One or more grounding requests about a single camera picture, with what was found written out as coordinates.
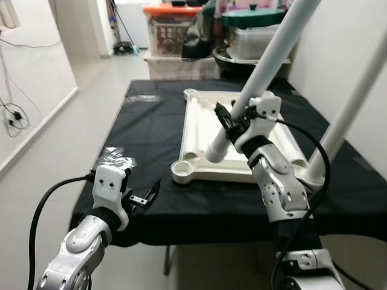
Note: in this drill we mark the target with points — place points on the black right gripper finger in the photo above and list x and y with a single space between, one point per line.
223 113

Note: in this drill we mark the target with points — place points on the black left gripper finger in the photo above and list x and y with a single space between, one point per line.
154 192
127 173

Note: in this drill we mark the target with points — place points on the white plastic table leg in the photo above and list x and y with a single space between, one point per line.
357 96
272 54
296 158
196 130

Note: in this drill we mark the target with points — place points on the black tablecloth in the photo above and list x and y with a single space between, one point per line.
181 211

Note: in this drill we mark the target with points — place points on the white plastic table top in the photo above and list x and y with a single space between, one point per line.
199 142

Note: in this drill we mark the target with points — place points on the black round wok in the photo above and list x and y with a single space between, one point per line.
224 60

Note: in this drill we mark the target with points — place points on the beige cloth covered bench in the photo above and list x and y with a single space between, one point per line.
175 67

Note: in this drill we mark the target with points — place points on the clear plastic container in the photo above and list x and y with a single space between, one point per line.
248 42

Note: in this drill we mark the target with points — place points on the red printed carton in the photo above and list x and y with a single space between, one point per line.
169 37

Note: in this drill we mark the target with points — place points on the green pot lid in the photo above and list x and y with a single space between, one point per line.
248 18

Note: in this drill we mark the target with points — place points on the clear storage box orange lid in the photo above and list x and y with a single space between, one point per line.
169 9

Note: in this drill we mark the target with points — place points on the black plug adapter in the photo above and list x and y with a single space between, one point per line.
14 123

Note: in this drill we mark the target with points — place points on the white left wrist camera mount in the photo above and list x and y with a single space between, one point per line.
110 181

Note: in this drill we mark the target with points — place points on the dark metal folding table frame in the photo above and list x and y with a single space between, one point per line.
170 260

